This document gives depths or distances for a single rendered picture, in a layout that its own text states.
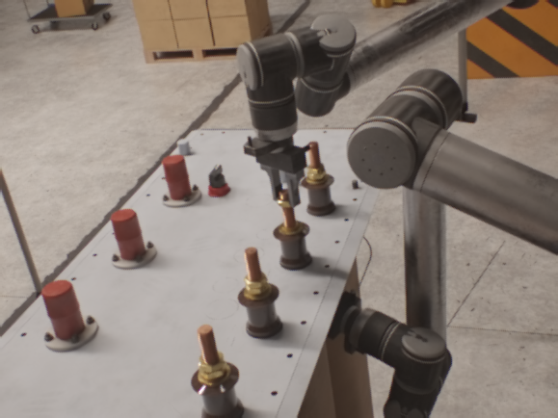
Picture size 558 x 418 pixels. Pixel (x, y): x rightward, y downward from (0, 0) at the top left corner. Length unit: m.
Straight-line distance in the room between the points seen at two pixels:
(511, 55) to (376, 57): 4.87
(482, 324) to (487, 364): 0.29
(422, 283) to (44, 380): 0.90
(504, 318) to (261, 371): 2.47
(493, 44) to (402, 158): 5.30
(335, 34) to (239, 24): 6.29
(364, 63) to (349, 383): 1.15
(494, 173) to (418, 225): 0.39
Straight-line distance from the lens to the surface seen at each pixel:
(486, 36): 6.78
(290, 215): 1.91
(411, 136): 1.54
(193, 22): 8.21
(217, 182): 2.37
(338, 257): 1.99
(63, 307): 1.86
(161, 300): 1.96
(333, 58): 1.78
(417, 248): 1.91
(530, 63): 6.85
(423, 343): 1.90
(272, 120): 1.76
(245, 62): 1.74
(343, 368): 2.61
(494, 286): 4.23
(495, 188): 1.54
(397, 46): 2.03
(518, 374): 3.71
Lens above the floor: 2.44
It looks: 28 degrees down
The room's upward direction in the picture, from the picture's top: 9 degrees counter-clockwise
